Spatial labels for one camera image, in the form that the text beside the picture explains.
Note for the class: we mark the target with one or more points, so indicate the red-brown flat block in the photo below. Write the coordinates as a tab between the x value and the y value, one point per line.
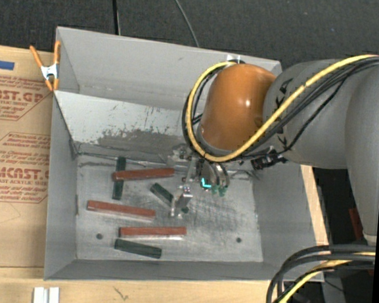
120	208
152	231
143	174

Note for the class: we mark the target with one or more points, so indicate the grey metal bin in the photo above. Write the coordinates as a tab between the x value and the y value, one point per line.
216	222

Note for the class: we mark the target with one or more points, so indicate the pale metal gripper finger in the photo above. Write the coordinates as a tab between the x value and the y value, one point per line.
186	200
174	209

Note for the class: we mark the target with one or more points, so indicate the black cylinder on white bracket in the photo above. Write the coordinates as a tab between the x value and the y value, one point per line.
264	161

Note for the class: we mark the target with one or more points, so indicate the short dark green flat block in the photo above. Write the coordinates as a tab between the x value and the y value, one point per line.
161	192

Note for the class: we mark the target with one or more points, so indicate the brown cardboard board, red print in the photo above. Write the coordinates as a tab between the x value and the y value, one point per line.
12	178

